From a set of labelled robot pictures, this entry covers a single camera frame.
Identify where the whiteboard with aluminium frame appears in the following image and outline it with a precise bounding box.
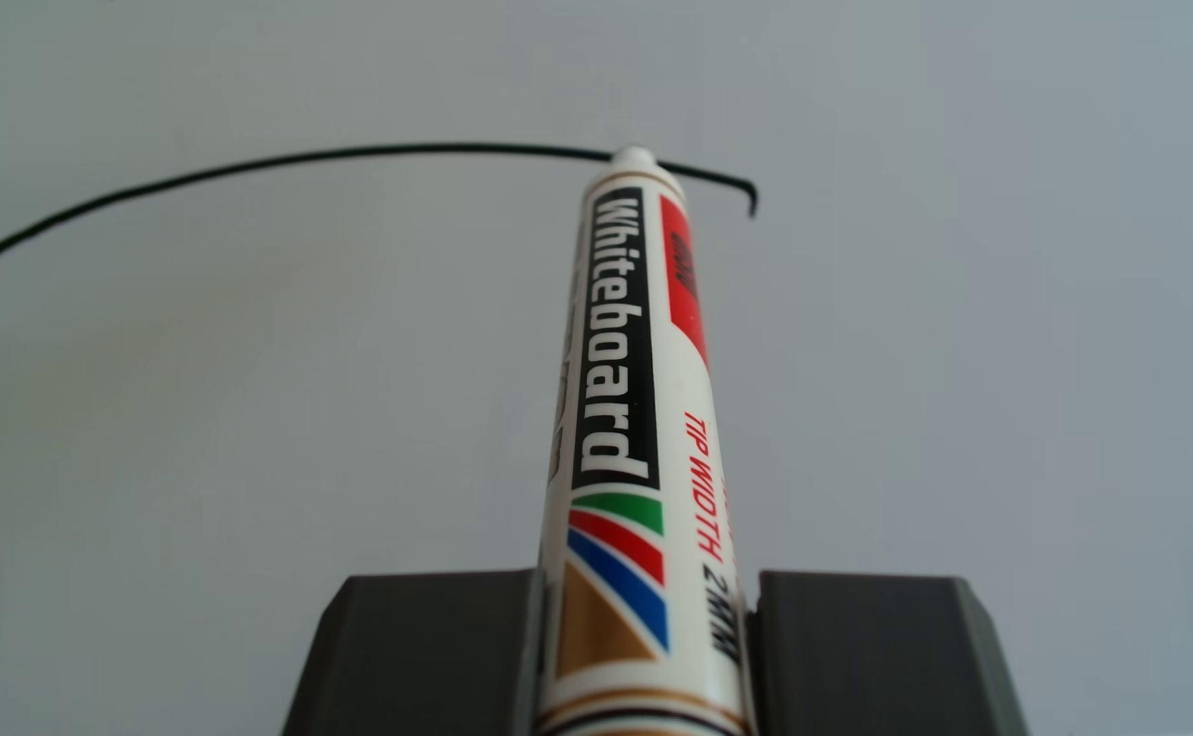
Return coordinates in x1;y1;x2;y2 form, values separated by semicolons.
0;0;1193;736

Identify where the white whiteboard marker pen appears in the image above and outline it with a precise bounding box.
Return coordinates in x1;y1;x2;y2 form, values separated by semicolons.
533;146;756;736

